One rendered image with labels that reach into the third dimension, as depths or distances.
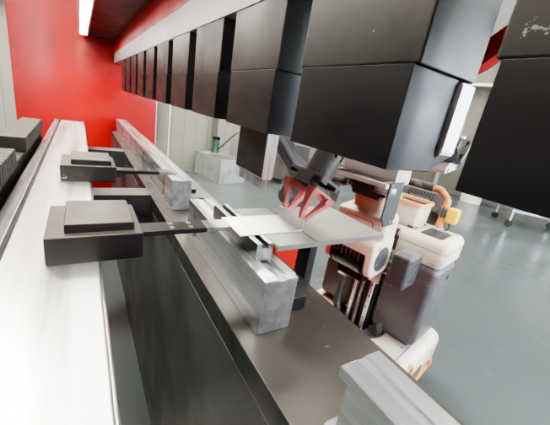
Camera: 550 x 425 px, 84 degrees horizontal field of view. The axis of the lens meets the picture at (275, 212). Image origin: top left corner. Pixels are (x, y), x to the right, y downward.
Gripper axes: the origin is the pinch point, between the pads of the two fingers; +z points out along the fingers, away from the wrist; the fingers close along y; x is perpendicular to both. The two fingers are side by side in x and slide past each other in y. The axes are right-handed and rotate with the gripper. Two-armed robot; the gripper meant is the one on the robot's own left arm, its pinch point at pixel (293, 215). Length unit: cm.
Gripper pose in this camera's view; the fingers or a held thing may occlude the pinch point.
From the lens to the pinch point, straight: 61.6
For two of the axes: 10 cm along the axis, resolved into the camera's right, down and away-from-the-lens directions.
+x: 6.8, 3.9, 6.2
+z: -5.2, 8.6, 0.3
